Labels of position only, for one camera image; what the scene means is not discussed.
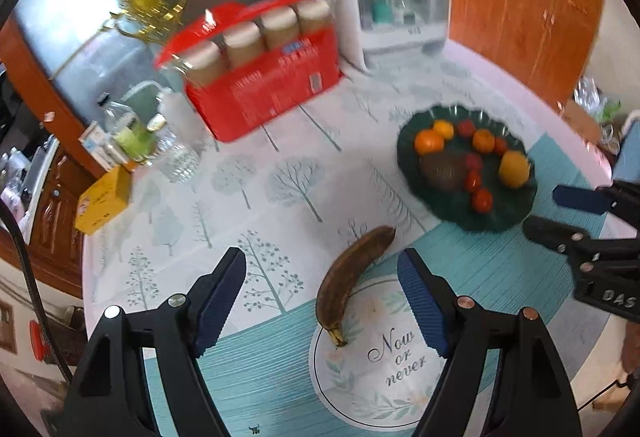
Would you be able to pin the beige jar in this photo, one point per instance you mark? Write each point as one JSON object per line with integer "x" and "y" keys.
{"x": 314, "y": 19}
{"x": 280, "y": 31}
{"x": 205, "y": 62}
{"x": 242, "y": 47}

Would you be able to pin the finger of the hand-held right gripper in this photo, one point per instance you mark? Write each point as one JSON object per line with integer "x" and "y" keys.
{"x": 550, "y": 232}
{"x": 580, "y": 201}

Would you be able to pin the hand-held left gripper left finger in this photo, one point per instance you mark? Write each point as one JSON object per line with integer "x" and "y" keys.
{"x": 220, "y": 307}

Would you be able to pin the orange mandarin with stem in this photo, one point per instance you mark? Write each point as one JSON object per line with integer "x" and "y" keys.
{"x": 484, "y": 140}

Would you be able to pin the red tomato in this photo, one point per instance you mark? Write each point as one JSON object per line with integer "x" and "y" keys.
{"x": 500, "y": 146}
{"x": 482, "y": 200}

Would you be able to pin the red pear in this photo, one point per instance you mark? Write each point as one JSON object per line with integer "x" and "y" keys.
{"x": 472, "y": 161}

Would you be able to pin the small orange kumquat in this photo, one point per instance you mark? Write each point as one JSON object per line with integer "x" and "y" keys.
{"x": 444, "y": 129}

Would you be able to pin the red strawberry-like fruit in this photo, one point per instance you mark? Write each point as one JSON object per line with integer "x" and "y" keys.
{"x": 466, "y": 127}

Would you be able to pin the clear glassware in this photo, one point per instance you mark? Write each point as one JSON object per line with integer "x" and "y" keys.
{"x": 595, "y": 102}

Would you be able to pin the brown overripe banana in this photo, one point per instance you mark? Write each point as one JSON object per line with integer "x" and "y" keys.
{"x": 350, "y": 277}

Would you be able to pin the red gift box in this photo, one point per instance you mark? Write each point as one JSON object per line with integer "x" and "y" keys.
{"x": 265, "y": 82}

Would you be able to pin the small cherry tomato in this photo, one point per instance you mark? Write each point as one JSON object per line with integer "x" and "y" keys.
{"x": 472, "y": 179}

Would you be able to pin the brown wooden sideboard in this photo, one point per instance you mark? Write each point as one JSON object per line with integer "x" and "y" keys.
{"x": 50, "y": 212}

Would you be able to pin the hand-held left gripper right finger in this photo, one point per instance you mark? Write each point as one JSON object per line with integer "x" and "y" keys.
{"x": 422, "y": 302}

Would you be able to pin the yellow box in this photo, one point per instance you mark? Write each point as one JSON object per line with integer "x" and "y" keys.
{"x": 102, "y": 202}

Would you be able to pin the tree print tablecloth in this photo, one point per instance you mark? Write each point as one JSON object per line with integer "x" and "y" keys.
{"x": 280, "y": 177}

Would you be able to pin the green label bottle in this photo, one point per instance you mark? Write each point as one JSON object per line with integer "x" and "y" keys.
{"x": 132, "y": 139}

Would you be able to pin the clear ribbed glass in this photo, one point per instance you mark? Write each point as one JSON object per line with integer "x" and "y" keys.
{"x": 177, "y": 157}

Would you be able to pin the yellow kumquat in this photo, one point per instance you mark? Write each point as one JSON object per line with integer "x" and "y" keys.
{"x": 514, "y": 169}

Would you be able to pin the white countertop appliance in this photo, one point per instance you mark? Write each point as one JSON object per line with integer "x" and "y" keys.
{"x": 390, "y": 2}

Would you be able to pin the large orange mandarin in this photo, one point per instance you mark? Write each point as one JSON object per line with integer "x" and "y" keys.
{"x": 429, "y": 141}

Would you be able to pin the orange wooden cabinet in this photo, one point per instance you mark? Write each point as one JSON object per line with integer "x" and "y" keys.
{"x": 525, "y": 7}

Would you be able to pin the dark avocado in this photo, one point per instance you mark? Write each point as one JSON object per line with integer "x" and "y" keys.
{"x": 442, "y": 171}

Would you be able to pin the small white blue box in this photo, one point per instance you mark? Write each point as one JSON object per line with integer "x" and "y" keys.
{"x": 97, "y": 142}

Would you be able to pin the dark green leaf plate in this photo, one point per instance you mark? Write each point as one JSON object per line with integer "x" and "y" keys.
{"x": 450, "y": 212}

